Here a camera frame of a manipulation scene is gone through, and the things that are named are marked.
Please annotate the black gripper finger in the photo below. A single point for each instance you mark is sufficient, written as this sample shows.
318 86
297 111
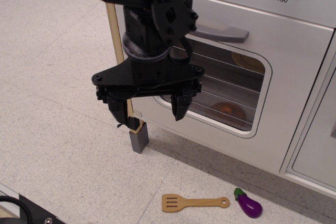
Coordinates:
119 109
181 100

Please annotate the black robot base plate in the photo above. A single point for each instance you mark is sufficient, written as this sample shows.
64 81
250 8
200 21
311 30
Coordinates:
38 213

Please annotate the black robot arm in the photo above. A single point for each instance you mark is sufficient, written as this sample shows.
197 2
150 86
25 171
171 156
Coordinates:
152 28

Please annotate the grey cabinet foot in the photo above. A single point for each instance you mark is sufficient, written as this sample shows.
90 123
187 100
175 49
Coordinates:
140 140

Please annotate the black tape strip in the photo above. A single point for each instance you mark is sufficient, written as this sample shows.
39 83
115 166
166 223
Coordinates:
131 123

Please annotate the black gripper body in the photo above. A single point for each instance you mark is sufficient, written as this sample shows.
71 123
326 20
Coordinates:
132 79

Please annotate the white oven door with window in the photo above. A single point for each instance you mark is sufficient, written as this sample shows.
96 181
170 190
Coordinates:
292 51

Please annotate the orange pot lid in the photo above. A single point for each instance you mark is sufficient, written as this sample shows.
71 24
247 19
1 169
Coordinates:
228 113

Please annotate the yellow plastic plate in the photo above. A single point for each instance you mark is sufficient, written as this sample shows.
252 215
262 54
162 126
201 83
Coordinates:
248 62

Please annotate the white toy kitchen cabinet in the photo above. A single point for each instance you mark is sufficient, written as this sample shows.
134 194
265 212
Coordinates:
316 11

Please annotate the white cupboard door right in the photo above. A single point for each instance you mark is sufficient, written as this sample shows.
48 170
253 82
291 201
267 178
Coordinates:
313 159

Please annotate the wooden slotted spatula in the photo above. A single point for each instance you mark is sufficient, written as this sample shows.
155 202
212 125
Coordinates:
175 203

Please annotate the purple toy eggplant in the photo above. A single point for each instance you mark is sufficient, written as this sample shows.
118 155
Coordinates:
249 206

